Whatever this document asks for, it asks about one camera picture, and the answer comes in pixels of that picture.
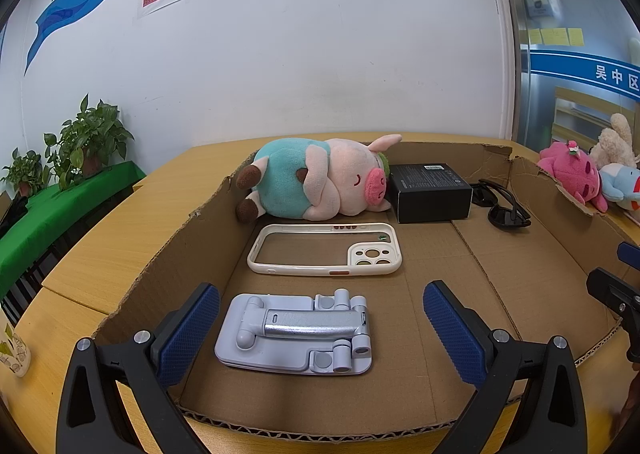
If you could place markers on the pink pig plush toy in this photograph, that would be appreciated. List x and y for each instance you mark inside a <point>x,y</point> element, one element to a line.
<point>310,179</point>

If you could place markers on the small potted green plant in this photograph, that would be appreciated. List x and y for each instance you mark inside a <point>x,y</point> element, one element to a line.
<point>25,171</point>

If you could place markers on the beige plush toy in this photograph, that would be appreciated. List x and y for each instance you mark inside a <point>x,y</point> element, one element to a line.
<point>617,139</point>

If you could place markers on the brown cardboard box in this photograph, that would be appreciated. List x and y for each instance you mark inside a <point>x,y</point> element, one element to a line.
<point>450,254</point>

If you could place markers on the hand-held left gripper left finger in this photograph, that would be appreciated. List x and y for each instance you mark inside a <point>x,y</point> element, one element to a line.
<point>190,334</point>

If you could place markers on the light blue plush toy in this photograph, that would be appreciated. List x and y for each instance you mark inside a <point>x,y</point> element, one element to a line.
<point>622,181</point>

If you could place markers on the blue wave wall decal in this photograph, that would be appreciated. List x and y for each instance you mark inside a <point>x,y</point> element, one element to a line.
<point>55,16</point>

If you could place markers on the light grey phone stand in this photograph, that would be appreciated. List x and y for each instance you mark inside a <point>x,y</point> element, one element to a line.
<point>300,329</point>

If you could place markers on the blue sign band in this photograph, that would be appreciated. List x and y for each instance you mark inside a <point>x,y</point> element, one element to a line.
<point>575,69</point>

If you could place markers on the wooden desktop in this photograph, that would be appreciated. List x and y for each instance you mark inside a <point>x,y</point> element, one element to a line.
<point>100,259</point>

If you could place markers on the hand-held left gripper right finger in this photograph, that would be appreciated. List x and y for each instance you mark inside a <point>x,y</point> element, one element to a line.
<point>450,334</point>

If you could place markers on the white leaf print cup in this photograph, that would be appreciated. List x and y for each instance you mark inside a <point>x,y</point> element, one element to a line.
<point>15,354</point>

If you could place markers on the cream phone case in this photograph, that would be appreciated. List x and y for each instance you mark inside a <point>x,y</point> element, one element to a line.
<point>370,261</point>

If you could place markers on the green covered side table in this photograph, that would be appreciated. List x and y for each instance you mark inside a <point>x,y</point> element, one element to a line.
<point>60,219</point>

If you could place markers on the large potted green plant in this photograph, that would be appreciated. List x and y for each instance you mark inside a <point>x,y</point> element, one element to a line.
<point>90,134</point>

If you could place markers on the black product box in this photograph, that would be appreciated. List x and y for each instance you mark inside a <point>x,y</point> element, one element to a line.
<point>430,199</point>

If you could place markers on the grey door frame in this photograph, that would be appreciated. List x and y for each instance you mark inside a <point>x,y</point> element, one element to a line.
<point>507,59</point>

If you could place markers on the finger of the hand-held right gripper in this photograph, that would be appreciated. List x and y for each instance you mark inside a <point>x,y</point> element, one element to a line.
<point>631,255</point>
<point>612,291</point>

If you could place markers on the black sunglasses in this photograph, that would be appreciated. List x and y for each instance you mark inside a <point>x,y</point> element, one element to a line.
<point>500,219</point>

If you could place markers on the yellow sticky note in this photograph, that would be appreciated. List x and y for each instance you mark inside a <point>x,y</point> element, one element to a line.
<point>575,36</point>
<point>561,36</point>
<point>548,36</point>
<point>535,36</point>

